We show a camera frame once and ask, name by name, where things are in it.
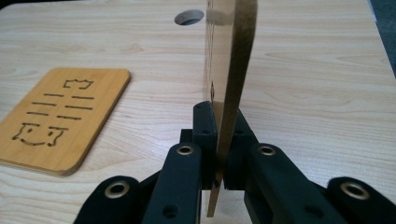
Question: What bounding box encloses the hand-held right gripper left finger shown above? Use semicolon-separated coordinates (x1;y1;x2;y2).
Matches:
141;101;219;224

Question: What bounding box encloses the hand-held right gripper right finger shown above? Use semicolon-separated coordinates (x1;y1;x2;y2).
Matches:
223;108;347;224

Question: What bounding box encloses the orange engraved wooden board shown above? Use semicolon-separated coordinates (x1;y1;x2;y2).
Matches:
0;67;132;177
204;0;259;218

